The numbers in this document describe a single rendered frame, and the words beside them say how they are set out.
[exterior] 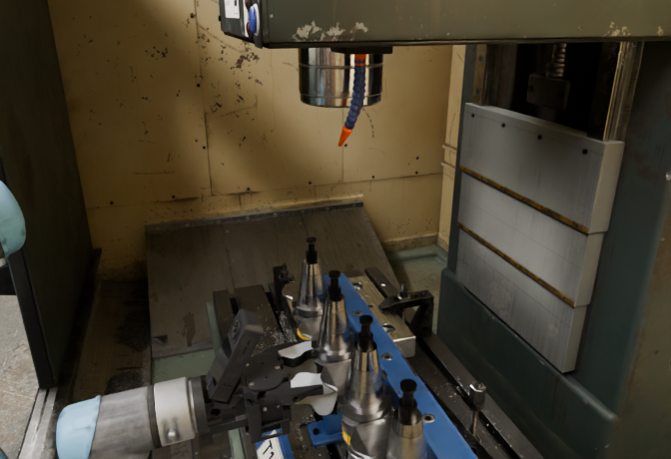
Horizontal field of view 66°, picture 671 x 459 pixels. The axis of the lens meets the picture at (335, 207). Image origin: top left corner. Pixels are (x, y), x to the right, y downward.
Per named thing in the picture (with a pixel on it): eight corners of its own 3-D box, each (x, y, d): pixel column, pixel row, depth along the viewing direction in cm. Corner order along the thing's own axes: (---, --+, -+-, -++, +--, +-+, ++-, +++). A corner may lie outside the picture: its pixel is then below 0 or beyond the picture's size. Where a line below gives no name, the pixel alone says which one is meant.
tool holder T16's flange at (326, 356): (363, 366, 68) (363, 350, 67) (319, 375, 66) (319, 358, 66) (348, 339, 74) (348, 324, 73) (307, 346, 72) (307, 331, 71)
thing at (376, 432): (360, 469, 52) (360, 463, 51) (342, 431, 56) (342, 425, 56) (423, 452, 54) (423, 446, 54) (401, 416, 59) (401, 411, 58)
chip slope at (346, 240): (152, 396, 146) (139, 317, 137) (153, 284, 206) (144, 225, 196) (433, 338, 172) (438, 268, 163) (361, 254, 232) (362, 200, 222)
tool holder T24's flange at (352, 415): (398, 425, 58) (399, 407, 57) (347, 438, 57) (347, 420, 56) (377, 389, 64) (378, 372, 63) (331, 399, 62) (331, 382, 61)
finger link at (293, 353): (333, 361, 78) (278, 386, 74) (331, 328, 76) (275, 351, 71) (343, 372, 76) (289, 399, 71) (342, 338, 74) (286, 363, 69)
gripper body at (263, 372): (283, 395, 74) (197, 416, 71) (279, 345, 71) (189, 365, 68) (296, 433, 68) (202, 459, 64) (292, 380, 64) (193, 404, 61)
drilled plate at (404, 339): (312, 377, 105) (312, 357, 103) (281, 305, 131) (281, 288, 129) (414, 355, 112) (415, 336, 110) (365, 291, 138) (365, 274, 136)
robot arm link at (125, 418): (75, 445, 67) (60, 390, 64) (164, 422, 70) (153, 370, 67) (65, 494, 60) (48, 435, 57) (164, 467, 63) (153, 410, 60)
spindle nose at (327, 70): (397, 105, 96) (400, 36, 91) (317, 111, 90) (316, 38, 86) (359, 93, 109) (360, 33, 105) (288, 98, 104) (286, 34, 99)
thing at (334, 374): (328, 396, 62) (328, 391, 61) (316, 369, 66) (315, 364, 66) (381, 384, 64) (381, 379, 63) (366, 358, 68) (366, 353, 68)
